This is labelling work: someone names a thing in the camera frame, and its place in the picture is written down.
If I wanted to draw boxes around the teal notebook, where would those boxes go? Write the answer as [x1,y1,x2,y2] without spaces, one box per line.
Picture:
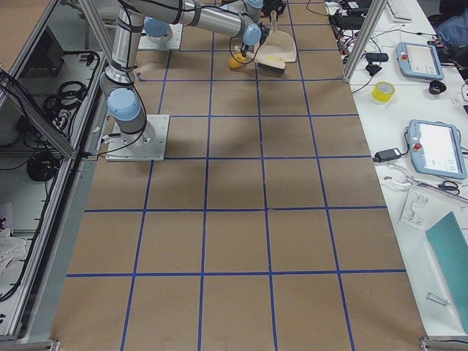
[426,212,467,329]

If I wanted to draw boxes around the beige plastic dustpan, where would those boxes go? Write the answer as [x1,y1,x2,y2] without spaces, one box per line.
[257,12,297,63]

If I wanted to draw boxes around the far blue teach pendant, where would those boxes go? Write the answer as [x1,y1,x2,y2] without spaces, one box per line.
[396,42,445,80]

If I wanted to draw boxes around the blue teach pendant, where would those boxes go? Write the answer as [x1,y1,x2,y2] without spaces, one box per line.
[407,119,467,180]
[396,42,445,80]

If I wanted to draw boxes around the beige hand brush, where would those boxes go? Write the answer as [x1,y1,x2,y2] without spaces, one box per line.
[232,46,286,75]

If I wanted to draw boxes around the toy potato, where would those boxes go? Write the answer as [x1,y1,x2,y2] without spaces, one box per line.
[228,53,246,69]

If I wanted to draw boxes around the near blue teach pendant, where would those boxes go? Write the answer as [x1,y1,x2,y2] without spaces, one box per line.
[407,119,467,180]

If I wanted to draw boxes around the yellow tape roll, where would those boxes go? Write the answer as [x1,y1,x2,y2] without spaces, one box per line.
[371,81,396,103]

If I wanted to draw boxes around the black scissors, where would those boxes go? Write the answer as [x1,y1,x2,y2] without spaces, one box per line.
[437,180,460,196]

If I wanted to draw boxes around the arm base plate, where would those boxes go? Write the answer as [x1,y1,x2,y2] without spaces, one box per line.
[105,114,170,162]
[138,22,183,51]

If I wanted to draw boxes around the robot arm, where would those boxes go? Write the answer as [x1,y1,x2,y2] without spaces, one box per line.
[221,0,286,18]
[100,1,267,146]

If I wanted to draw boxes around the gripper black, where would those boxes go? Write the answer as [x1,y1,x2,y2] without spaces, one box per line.
[263,0,286,17]
[257,22,270,46]

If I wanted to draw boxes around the aluminium frame post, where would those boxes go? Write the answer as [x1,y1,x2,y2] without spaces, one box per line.
[342,0,388,83]

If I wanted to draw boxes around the black power adapter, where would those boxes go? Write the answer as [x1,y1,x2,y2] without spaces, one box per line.
[372,148,403,163]

